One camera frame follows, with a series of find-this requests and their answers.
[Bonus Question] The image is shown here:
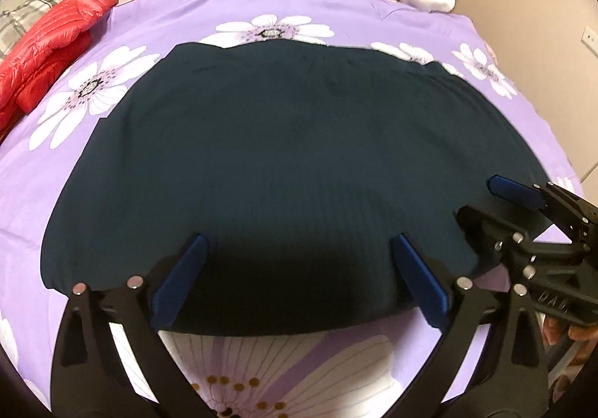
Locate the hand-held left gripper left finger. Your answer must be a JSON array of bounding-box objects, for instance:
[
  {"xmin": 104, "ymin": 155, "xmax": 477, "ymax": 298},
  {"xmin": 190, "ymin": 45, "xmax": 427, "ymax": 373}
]
[{"xmin": 51, "ymin": 233, "xmax": 209, "ymax": 418}]

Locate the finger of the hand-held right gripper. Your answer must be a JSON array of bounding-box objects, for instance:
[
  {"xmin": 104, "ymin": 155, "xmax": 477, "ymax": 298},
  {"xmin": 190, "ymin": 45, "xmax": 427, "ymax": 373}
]
[
  {"xmin": 455, "ymin": 205, "xmax": 524, "ymax": 262},
  {"xmin": 488, "ymin": 175, "xmax": 557, "ymax": 213}
]

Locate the dark green jacket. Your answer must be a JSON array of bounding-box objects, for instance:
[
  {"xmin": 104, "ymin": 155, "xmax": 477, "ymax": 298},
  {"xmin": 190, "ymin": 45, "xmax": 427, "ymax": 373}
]
[{"xmin": 40, "ymin": 42, "xmax": 552, "ymax": 337}]

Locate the purple floral bed sheet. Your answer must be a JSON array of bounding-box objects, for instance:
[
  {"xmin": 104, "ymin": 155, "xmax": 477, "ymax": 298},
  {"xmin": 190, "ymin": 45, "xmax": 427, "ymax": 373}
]
[{"xmin": 0, "ymin": 0, "xmax": 585, "ymax": 418}]

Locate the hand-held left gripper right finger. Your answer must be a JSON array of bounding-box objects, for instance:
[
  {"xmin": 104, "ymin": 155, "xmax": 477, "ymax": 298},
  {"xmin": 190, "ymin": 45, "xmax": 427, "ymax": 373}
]
[{"xmin": 390, "ymin": 233, "xmax": 549, "ymax": 418}]

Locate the person's right hand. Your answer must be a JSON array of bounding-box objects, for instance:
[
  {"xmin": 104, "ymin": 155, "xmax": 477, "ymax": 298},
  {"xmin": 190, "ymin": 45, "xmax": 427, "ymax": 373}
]
[{"xmin": 542, "ymin": 316, "xmax": 598, "ymax": 367}]

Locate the red down jacket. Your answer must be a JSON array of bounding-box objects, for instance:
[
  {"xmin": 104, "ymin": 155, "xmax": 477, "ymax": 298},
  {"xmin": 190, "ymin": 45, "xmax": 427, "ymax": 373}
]
[{"xmin": 0, "ymin": 0, "xmax": 120, "ymax": 143}]

